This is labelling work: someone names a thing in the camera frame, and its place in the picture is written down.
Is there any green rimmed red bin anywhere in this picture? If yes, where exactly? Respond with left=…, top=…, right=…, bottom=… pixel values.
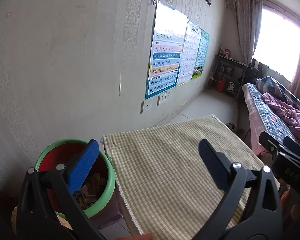
left=34, top=139, right=116, bottom=218

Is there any bright window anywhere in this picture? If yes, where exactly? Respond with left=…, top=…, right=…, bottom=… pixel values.
left=252, top=4, right=300, bottom=80

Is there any person's right hand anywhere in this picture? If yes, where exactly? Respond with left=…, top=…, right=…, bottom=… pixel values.
left=280, top=190, right=292, bottom=220

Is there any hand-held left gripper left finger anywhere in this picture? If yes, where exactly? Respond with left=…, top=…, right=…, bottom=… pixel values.
left=16, top=139, right=108, bottom=240

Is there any pink blanket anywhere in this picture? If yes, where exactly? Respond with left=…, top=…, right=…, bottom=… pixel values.
left=261, top=92, right=300, bottom=133

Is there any dark metal shelf rack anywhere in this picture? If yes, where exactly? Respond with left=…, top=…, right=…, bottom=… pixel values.
left=207, top=52, right=250, bottom=98

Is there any blue checked bedspread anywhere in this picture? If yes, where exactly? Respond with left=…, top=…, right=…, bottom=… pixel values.
left=247, top=84, right=298, bottom=143

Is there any blue plaid duvet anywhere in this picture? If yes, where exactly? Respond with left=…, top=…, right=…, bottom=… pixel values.
left=256, top=76, right=300, bottom=110

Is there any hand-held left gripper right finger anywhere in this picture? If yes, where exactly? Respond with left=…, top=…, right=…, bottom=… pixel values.
left=192, top=138, right=283, bottom=240

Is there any purple plastic stool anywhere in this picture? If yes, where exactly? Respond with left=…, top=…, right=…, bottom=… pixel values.
left=90, top=195, right=123, bottom=229

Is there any bed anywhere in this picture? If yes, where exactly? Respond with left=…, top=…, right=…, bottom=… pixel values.
left=241, top=76, right=300, bottom=160

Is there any white wall plate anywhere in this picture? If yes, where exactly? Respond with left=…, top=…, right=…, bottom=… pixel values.
left=141, top=100, right=152, bottom=114

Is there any pile of wrappers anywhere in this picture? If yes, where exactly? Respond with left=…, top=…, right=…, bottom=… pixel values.
left=75, top=172, right=108, bottom=208

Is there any checked tablecloth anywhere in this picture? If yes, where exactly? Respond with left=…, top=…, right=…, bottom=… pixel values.
left=102, top=114, right=280, bottom=235

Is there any green chart wall poster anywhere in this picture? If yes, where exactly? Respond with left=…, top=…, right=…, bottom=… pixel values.
left=191, top=29, right=210, bottom=79

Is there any blue letter wall poster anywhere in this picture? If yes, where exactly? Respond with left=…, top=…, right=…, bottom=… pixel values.
left=145, top=0, right=189, bottom=100

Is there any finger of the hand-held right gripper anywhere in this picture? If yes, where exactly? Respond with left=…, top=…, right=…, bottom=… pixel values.
left=283, top=136, right=300, bottom=159
left=259, top=131, right=285, bottom=155

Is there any white chart wall poster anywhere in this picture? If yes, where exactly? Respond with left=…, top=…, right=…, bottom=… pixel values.
left=176, top=21, right=202, bottom=85

